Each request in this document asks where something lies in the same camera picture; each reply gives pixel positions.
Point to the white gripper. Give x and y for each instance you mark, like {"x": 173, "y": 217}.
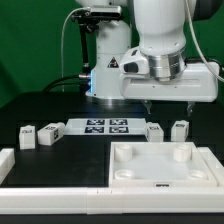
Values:
{"x": 196, "y": 84}

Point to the white square tabletop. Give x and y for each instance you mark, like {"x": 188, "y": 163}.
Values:
{"x": 166, "y": 164}

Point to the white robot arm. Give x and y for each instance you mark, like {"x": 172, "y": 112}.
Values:
{"x": 140, "y": 49}

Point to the white U-shaped fence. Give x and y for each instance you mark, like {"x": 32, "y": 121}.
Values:
{"x": 118, "y": 201}

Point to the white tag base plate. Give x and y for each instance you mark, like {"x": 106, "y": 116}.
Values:
{"x": 105, "y": 126}

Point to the black camera stand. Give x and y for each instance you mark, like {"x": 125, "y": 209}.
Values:
{"x": 83, "y": 36}

